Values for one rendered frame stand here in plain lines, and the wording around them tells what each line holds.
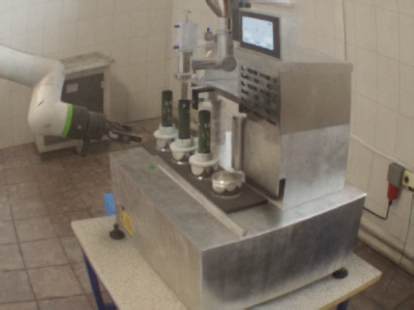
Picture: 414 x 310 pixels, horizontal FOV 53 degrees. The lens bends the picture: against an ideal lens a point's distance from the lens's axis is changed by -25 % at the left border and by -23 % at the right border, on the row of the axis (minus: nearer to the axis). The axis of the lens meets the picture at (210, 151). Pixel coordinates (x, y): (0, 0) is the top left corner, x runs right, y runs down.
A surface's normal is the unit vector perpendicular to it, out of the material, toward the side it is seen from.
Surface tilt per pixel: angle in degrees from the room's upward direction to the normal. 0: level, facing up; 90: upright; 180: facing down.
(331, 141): 90
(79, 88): 90
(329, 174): 90
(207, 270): 90
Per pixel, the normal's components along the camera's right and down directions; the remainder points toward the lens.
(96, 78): 0.47, 0.32
